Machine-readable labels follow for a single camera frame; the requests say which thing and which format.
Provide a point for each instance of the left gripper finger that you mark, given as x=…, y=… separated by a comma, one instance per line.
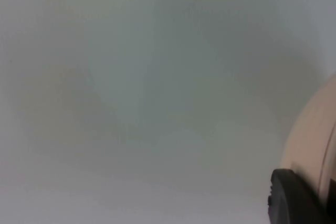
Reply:
x=291, y=203

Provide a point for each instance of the pale wooden bowl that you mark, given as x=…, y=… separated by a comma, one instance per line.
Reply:
x=312, y=134

